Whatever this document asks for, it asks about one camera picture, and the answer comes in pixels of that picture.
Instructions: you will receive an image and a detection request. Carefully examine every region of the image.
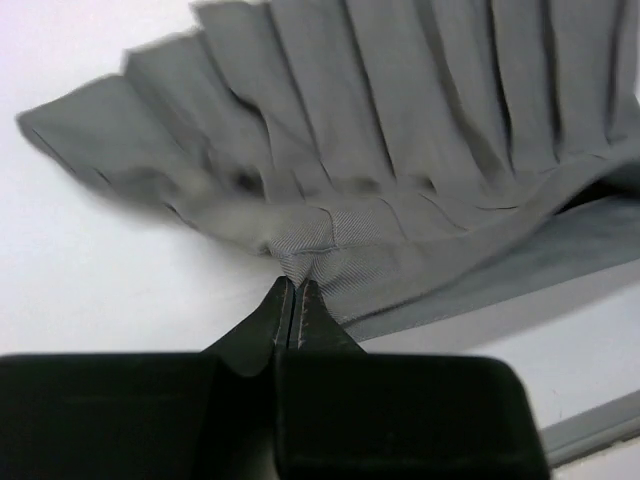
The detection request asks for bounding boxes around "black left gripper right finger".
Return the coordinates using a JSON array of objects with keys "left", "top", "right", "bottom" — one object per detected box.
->
[{"left": 274, "top": 281, "right": 534, "bottom": 479}]

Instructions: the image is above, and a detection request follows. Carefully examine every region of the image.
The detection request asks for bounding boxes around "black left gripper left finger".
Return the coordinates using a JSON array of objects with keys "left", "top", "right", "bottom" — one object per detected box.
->
[{"left": 1, "top": 277, "right": 292, "bottom": 479}]

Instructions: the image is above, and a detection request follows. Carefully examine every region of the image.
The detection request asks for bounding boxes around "aluminium table edge rail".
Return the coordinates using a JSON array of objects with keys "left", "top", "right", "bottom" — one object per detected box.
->
[{"left": 541, "top": 390, "right": 640, "bottom": 469}]

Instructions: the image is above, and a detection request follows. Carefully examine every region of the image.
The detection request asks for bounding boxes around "grey pleated skirt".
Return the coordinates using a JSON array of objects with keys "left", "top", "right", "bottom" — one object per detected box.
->
[{"left": 16, "top": 1, "right": 639, "bottom": 325}]

